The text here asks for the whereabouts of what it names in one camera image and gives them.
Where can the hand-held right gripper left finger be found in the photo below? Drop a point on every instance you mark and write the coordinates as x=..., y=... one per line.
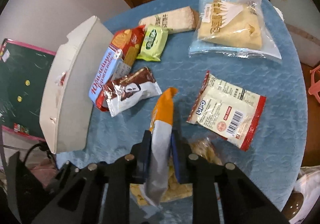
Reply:
x=146, y=154

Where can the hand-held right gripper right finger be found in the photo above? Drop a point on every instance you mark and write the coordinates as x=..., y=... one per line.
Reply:
x=176, y=156

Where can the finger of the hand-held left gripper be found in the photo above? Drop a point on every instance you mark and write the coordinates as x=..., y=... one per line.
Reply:
x=66, y=167

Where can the orange and white snack packet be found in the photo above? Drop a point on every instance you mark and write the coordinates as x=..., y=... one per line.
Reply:
x=160, y=144

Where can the white plastic bin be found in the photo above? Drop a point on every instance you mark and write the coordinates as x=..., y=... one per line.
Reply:
x=72, y=89

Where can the beige cracker packet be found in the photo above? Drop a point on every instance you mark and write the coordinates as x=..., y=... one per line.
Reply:
x=172, y=19

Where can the person's pink fleece clothing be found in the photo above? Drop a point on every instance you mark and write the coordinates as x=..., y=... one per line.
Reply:
x=42, y=171

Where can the red and white snack packet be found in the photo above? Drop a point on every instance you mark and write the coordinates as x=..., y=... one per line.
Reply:
x=225, y=111

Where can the brown and white chocolate packet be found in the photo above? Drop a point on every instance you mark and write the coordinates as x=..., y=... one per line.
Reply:
x=130, y=89

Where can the blue biscuit packet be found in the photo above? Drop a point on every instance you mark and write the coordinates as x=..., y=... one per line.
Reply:
x=105, y=74

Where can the green snack packet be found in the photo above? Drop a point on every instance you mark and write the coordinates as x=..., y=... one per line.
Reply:
x=151, y=43

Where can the orange-red biscuit packet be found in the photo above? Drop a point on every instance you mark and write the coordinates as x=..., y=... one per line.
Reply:
x=127, y=39

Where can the brown round bedpost knob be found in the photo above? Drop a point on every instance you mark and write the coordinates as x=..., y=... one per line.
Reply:
x=293, y=206

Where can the white checkered blanket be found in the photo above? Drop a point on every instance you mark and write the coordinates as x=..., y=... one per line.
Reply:
x=310, y=184

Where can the clear bag of triangular cake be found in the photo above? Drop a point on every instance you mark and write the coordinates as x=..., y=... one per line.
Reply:
x=232, y=31

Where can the pink plastic stool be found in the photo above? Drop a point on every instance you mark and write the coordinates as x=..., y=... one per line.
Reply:
x=315, y=84

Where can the grey floral wardrobe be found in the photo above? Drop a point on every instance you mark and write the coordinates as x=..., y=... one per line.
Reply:
x=295, y=14

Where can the green chalkboard with pink frame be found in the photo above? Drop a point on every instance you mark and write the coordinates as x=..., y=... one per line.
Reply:
x=22, y=71

